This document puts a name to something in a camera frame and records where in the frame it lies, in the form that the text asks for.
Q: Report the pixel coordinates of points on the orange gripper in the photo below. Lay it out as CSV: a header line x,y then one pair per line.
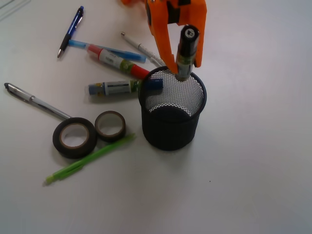
x,y
161,13

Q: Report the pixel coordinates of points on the black capped marker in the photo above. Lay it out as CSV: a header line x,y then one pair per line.
x,y
186,52

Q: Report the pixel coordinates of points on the red capped marker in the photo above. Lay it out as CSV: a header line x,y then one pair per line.
x,y
123,65

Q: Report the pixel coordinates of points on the blue capped marker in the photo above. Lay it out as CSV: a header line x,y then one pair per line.
x,y
111,88

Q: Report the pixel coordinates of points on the white slim pen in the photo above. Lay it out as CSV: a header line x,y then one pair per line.
x,y
155,59

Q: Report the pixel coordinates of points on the light blue translucent pen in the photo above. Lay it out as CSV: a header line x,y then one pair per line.
x,y
123,54

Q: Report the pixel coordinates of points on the dark blue ballpoint pen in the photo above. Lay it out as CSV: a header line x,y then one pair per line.
x,y
75,22

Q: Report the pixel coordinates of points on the black mesh pen holder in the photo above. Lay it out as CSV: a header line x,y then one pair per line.
x,y
170,109

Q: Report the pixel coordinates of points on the silver grey pen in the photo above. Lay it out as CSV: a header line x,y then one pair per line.
x,y
31,99

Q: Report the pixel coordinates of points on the small dark tape roll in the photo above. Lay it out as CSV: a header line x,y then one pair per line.
x,y
110,126

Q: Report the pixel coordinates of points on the large black tape roll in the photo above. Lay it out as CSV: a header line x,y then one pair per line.
x,y
75,138

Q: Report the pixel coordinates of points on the green mechanical pencil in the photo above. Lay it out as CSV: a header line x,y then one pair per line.
x,y
78,165

